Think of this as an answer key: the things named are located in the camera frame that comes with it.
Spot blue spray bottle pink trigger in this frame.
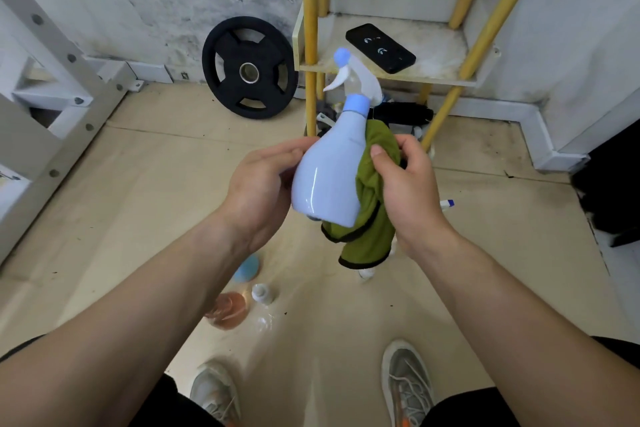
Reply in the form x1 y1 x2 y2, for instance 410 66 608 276
231 253 261 284

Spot white plastic scoop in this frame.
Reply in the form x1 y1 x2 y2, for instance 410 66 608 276
315 112 338 136

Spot person's left hand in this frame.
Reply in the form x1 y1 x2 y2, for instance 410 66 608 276
219 136 321 255

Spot white metal rack frame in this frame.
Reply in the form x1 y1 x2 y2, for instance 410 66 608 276
0 0 146 266

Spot person's right hand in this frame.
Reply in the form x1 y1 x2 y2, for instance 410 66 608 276
369 133 453 258

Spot person's right forearm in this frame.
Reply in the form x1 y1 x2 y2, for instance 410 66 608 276
415 231 640 427

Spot person's left grey shoe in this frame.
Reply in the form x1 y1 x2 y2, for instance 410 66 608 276
189 361 243 427

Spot black phone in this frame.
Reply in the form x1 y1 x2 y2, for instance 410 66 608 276
345 23 418 75

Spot pale blue bottle white sprayer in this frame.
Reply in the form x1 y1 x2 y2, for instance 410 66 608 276
290 46 384 230

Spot white shelf yellow poles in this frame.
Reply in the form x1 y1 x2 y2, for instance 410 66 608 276
292 0 556 153

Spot orange spray bottle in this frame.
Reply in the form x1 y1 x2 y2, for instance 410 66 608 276
204 291 251 332

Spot black shorts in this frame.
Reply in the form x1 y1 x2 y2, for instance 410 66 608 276
0 335 640 427

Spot person's left forearm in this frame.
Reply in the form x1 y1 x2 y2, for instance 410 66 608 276
0 211 261 427

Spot person's grey shoe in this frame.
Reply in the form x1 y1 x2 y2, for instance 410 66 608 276
380 339 435 427
189 361 243 427

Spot person's right grey shoe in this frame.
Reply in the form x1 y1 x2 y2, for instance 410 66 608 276
380 339 435 427

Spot green microfibre cloth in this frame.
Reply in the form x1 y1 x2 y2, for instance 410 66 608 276
320 119 403 272

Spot black weight plate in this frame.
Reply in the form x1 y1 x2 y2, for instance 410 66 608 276
201 15 300 121

